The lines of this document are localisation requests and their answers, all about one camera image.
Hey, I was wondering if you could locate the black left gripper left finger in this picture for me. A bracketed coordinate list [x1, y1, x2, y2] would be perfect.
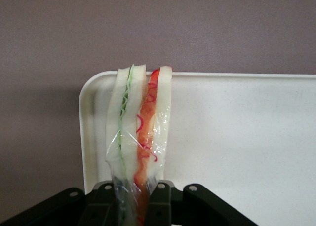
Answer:
[0, 181, 118, 226]

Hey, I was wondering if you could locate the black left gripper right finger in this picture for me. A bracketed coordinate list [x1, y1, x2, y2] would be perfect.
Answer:
[145, 179, 256, 226]

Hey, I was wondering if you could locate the plastic-wrapped triangle sandwich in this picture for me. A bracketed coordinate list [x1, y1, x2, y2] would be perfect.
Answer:
[105, 64, 173, 226]

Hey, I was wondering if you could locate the beige plastic tray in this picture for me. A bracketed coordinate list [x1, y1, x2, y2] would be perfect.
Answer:
[78, 70, 316, 226]

